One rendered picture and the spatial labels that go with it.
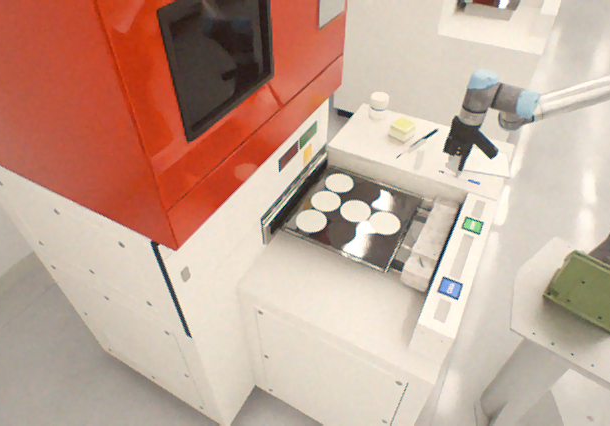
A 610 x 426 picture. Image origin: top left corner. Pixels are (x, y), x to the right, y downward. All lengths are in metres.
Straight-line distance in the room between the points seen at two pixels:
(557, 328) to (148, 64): 1.24
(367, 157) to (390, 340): 0.66
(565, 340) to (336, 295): 0.65
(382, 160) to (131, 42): 1.06
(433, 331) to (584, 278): 0.47
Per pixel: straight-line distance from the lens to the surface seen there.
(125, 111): 0.71
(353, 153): 1.56
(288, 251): 1.40
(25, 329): 2.58
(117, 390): 2.21
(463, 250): 1.31
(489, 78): 1.32
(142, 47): 0.69
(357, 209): 1.43
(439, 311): 1.16
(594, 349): 1.45
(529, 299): 1.46
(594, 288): 1.40
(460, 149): 1.42
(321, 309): 1.27
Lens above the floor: 1.90
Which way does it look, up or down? 44 degrees down
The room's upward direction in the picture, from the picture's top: straight up
